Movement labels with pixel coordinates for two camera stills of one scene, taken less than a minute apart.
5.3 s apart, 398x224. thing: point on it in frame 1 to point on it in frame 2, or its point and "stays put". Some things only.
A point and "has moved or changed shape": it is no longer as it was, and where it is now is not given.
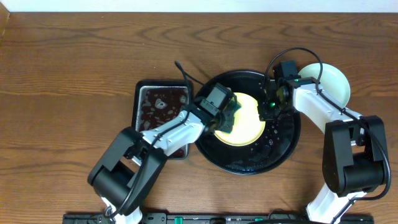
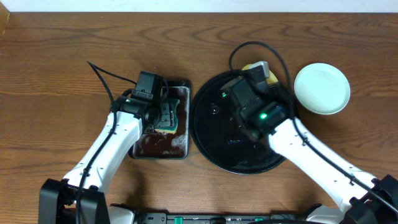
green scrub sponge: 236,105 has moved or changed shape
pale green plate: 333,80 stays put
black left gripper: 226,118 to 166,114
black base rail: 206,218 stays put
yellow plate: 247,129 to 272,79
